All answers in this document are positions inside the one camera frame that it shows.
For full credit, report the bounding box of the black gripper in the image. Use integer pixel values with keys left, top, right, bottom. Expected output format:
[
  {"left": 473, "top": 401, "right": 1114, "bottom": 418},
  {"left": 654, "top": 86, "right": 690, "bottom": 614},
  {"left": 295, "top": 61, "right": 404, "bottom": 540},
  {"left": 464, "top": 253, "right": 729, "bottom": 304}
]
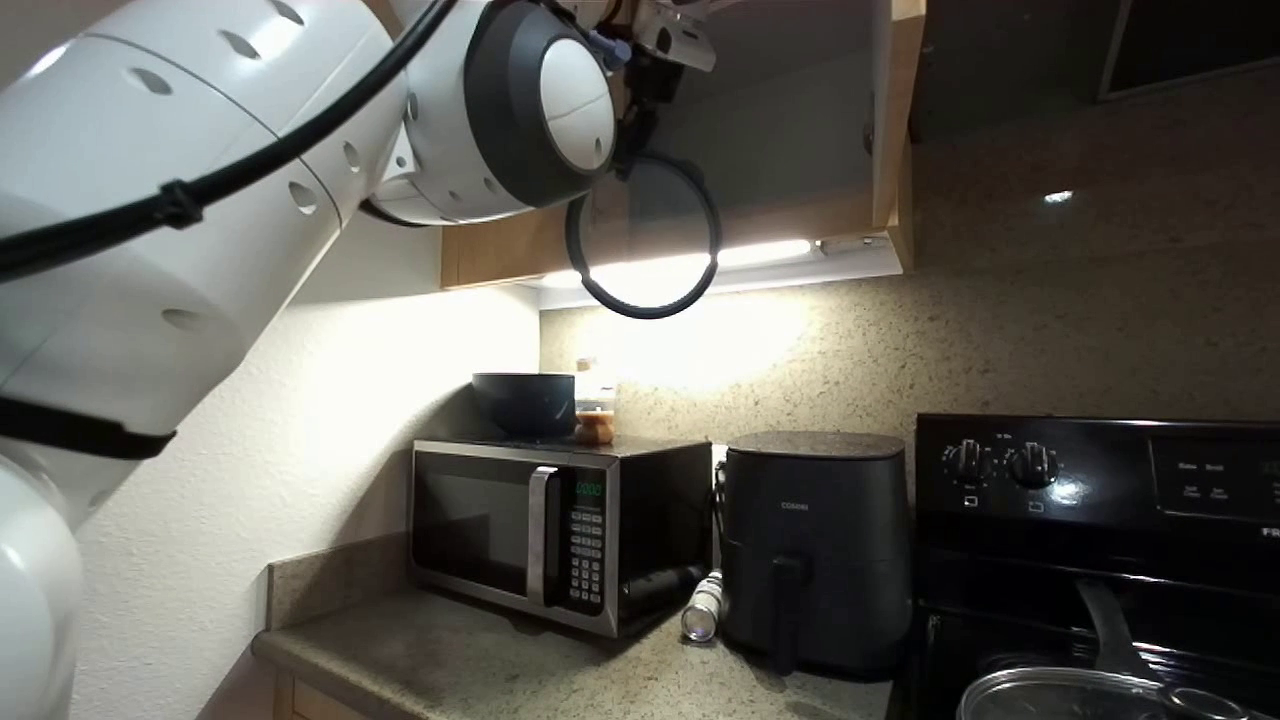
[{"left": 582, "top": 0, "right": 717, "bottom": 172}]

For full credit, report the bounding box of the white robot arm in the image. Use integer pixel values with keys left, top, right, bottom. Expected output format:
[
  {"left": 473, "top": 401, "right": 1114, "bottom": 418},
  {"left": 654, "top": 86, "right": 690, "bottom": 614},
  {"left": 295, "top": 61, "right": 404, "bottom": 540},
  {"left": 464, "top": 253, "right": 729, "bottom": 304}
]
[{"left": 0, "top": 0, "right": 722, "bottom": 519}]

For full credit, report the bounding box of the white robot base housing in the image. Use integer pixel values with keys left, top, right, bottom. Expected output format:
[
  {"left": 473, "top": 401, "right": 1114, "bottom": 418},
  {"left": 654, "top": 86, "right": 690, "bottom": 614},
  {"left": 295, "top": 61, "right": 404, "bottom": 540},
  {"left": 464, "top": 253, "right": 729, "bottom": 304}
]
[{"left": 0, "top": 464, "right": 85, "bottom": 720}]

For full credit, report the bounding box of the wooden upper cabinet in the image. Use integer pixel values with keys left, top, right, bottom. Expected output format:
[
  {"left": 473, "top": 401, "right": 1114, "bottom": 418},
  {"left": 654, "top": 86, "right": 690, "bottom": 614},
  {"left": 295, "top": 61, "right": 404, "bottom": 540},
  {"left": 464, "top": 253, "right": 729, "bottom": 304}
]
[{"left": 441, "top": 0, "right": 928, "bottom": 287}]

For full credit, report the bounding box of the under-cabinet light strip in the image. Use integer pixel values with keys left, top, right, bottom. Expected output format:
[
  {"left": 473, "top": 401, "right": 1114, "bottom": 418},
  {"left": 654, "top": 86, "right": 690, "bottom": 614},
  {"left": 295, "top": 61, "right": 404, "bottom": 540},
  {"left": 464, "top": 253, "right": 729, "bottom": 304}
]
[{"left": 600, "top": 231, "right": 907, "bottom": 304}]

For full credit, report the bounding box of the glass jar with brown contents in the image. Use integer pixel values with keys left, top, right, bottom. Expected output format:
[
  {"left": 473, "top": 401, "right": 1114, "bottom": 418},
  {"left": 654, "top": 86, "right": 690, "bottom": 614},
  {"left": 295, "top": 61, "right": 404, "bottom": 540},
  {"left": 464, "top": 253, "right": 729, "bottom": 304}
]
[{"left": 577, "top": 372, "right": 617, "bottom": 446}]

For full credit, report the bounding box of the dark blue bowl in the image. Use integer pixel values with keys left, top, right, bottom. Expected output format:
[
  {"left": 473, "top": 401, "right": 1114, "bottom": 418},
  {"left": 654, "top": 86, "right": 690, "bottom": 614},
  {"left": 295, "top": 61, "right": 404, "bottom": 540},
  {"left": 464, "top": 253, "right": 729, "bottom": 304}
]
[{"left": 473, "top": 372, "right": 577, "bottom": 440}]

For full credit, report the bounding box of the stainless black microwave oven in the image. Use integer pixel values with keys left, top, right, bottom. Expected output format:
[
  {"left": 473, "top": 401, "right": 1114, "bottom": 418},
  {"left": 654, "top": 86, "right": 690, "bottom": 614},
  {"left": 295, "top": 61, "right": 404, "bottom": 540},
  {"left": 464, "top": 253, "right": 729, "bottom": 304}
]
[{"left": 409, "top": 440, "right": 711, "bottom": 641}]

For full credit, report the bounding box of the black air fryer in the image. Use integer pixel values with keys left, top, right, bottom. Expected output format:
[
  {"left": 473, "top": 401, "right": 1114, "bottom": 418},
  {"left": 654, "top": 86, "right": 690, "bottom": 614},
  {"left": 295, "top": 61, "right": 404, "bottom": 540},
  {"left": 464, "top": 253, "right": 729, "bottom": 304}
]
[{"left": 720, "top": 432, "right": 911, "bottom": 679}]

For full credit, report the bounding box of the clear plastic bottle lying down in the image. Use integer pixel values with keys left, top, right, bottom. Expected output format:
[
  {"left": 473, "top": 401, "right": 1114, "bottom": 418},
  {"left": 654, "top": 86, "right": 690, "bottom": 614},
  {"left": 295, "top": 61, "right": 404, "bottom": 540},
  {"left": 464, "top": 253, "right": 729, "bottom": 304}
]
[{"left": 679, "top": 571, "right": 729, "bottom": 642}]

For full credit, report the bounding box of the black kitchen stove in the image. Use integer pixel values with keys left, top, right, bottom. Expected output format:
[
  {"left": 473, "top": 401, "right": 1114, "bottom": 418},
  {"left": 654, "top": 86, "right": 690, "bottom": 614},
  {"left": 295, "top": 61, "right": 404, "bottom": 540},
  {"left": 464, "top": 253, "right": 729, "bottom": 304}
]
[{"left": 886, "top": 411, "right": 1280, "bottom": 720}]

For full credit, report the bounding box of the pan with glass lid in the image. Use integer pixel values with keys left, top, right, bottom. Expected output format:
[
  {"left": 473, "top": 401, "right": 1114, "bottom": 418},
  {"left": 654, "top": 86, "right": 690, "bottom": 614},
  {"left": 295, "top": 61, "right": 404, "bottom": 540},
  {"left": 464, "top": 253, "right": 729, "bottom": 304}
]
[{"left": 956, "top": 579, "right": 1271, "bottom": 720}]

